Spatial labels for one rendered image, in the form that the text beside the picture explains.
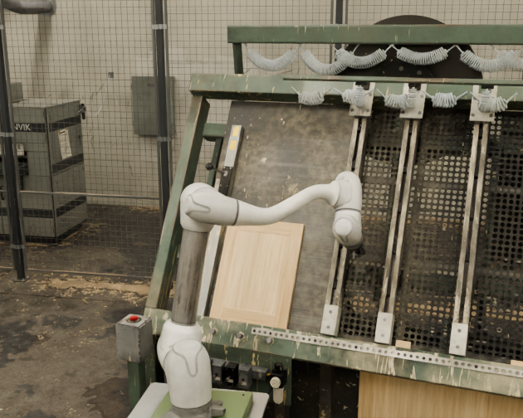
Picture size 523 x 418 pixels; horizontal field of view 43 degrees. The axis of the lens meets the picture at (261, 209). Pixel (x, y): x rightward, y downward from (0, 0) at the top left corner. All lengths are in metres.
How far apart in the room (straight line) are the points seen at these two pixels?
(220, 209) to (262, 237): 0.78
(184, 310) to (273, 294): 0.57
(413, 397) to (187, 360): 1.16
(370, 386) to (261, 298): 0.64
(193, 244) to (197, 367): 0.46
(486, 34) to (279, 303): 1.68
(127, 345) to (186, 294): 0.54
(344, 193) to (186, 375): 0.90
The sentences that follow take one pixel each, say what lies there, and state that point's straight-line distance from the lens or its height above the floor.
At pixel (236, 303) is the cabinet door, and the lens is 3.10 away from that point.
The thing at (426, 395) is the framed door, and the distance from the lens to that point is 3.17.
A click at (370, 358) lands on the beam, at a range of 2.89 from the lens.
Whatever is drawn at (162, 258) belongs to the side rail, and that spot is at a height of 1.11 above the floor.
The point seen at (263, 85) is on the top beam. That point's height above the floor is 1.91.
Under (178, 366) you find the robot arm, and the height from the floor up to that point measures 1.01.
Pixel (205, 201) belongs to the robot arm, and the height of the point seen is 1.59.
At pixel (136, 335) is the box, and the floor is 0.89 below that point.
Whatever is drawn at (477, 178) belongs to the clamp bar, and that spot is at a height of 1.55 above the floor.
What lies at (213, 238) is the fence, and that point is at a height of 1.22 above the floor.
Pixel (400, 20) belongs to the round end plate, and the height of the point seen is 2.22.
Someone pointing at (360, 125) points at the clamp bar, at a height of 1.75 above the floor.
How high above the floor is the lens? 2.17
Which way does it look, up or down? 15 degrees down
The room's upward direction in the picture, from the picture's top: straight up
